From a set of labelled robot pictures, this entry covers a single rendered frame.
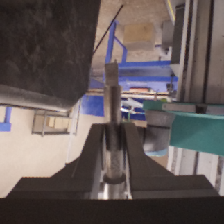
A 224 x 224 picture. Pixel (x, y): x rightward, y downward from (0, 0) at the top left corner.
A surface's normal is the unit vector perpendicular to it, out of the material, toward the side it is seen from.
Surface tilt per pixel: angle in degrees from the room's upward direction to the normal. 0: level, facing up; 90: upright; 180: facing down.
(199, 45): 90
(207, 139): 90
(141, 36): 90
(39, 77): 90
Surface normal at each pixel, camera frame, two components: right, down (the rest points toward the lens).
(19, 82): 0.87, 0.10
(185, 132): -0.52, -0.11
